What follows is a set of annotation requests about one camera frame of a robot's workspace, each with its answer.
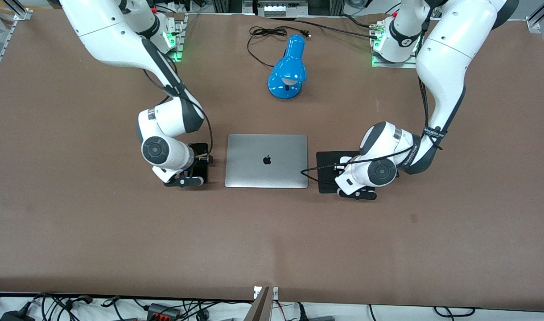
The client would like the thick black cable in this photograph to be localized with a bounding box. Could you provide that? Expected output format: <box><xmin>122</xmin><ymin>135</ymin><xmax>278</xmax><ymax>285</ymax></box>
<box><xmin>272</xmin><ymin>17</ymin><xmax>379</xmax><ymax>40</ymax></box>

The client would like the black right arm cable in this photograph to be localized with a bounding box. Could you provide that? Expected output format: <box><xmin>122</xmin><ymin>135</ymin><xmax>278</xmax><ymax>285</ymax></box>
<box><xmin>142</xmin><ymin>38</ymin><xmax>214</xmax><ymax>163</ymax></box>

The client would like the black smartphone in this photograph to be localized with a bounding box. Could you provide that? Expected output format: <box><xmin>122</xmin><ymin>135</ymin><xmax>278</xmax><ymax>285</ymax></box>
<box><xmin>188</xmin><ymin>143</ymin><xmax>209</xmax><ymax>179</ymax></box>

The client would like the black velcro strap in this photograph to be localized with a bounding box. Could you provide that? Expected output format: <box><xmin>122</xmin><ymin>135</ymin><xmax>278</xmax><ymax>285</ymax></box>
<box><xmin>423</xmin><ymin>127</ymin><xmax>447</xmax><ymax>144</ymax></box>

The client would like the small aluminium bracket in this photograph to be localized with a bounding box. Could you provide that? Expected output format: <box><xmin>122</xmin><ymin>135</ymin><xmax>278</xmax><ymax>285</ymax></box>
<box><xmin>253</xmin><ymin>286</ymin><xmax>280</xmax><ymax>300</ymax></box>

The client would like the blue desk lamp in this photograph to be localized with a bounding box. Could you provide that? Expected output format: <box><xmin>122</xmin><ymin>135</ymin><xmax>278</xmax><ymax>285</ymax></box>
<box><xmin>267</xmin><ymin>34</ymin><xmax>307</xmax><ymax>100</ymax></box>

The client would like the thin black lamp cable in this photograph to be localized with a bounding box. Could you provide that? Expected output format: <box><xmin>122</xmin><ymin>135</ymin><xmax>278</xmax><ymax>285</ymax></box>
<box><xmin>247</xmin><ymin>26</ymin><xmax>311</xmax><ymax>68</ymax></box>

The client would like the black looped cable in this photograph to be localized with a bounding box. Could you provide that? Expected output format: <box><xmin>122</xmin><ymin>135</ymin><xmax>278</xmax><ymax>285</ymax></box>
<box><xmin>434</xmin><ymin>306</ymin><xmax>476</xmax><ymax>318</ymax></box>

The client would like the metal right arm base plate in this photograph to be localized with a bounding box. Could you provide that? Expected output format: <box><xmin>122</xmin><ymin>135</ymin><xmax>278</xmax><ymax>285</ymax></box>
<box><xmin>167</xmin><ymin>13</ymin><xmax>185</xmax><ymax>62</ymax></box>

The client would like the silver closed laptop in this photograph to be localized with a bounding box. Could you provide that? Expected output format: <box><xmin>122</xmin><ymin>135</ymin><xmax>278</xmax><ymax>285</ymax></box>
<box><xmin>224</xmin><ymin>134</ymin><xmax>309</xmax><ymax>189</ymax></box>

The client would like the black box with orange buttons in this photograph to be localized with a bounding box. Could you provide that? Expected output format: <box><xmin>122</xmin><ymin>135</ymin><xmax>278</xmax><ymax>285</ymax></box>
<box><xmin>146</xmin><ymin>303</ymin><xmax>182</xmax><ymax>321</ymax></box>

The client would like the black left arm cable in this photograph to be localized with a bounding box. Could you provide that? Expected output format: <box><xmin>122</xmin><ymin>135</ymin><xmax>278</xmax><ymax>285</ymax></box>
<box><xmin>300</xmin><ymin>4</ymin><xmax>446</xmax><ymax>185</ymax></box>

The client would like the grey power box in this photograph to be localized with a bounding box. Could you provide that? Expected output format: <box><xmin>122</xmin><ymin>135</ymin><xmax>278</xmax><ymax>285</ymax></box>
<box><xmin>262</xmin><ymin>0</ymin><xmax>300</xmax><ymax>17</ymax></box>

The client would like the black power adapter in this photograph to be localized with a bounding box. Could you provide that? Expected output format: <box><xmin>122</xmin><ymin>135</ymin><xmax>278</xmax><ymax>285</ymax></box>
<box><xmin>0</xmin><ymin>310</ymin><xmax>36</xmax><ymax>321</ymax></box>

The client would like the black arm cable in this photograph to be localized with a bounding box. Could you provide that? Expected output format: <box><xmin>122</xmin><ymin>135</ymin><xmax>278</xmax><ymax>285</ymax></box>
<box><xmin>300</xmin><ymin>4</ymin><xmax>446</xmax><ymax>185</ymax></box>
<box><xmin>142</xmin><ymin>38</ymin><xmax>214</xmax><ymax>163</ymax></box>

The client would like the white perforated edge rail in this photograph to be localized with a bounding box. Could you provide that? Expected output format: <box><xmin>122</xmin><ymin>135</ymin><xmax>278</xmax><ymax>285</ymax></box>
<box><xmin>0</xmin><ymin>20</ymin><xmax>19</xmax><ymax>94</ymax></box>

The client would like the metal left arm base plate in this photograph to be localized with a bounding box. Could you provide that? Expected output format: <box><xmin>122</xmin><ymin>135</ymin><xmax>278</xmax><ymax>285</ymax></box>
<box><xmin>371</xmin><ymin>20</ymin><xmax>419</xmax><ymax>69</ymax></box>

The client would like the black mouse pad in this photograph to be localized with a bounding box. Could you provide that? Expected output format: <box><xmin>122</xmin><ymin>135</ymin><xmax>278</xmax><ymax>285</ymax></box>
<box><xmin>316</xmin><ymin>151</ymin><xmax>362</xmax><ymax>194</ymax></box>

